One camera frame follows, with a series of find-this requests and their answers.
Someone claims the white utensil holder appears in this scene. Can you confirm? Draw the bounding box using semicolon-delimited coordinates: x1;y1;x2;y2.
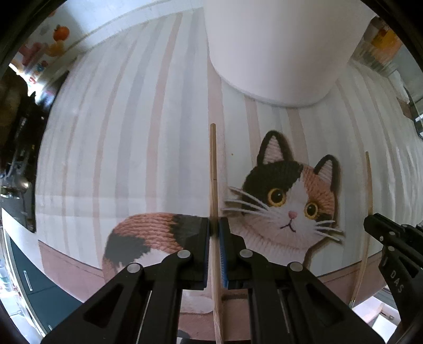
204;0;375;107

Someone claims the orange box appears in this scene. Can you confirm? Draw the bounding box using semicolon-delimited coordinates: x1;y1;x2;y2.
371;29;402;57

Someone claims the wooden chopstick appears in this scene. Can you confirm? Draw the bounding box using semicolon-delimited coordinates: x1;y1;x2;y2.
348;150;374;309
209;123;224;343

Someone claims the striped cat table mat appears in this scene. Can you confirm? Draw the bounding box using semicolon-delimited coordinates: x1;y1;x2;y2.
35;1;422;306

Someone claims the fruit wall sticker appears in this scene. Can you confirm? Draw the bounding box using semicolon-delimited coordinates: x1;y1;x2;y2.
18;24;70;85

